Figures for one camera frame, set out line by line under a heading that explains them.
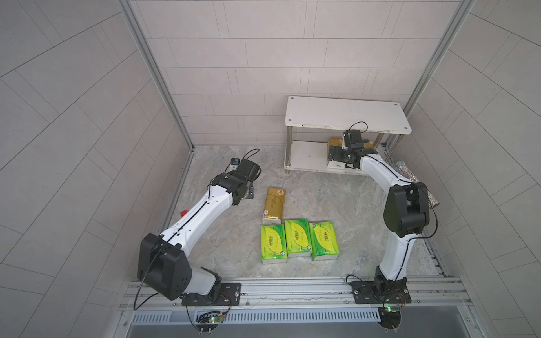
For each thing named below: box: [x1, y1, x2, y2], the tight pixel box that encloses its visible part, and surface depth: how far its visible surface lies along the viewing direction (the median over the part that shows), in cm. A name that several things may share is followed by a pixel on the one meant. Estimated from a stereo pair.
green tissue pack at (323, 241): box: [309, 221, 341, 262], surface depth 79 cm
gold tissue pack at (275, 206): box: [262, 187, 286, 225], surface depth 88 cm
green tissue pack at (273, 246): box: [260, 223, 288, 265], surface depth 79 cm
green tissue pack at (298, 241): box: [284, 219, 313, 259], surface depth 80 cm
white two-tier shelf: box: [283, 95, 413, 175], surface depth 87 cm
